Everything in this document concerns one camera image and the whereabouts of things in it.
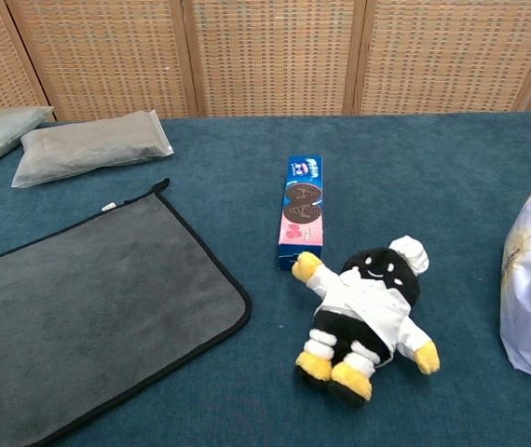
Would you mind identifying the woven rattan folding screen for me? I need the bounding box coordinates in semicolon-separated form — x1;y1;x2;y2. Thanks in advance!
0;0;531;124

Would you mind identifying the grey and green microfibre cloth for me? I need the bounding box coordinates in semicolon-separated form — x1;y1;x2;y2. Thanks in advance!
0;178;253;447

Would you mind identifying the black chef plush doll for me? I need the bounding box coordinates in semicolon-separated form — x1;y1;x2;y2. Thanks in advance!
291;235;442;408

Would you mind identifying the blue table cover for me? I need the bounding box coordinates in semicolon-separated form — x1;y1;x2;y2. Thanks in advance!
0;110;531;447

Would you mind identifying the blue pink cookie box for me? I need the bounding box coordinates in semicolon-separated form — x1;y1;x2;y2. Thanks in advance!
277;154;326;272

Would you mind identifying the grey plastic-wrapped package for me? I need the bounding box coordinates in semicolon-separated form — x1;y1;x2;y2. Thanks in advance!
11;109;175;189

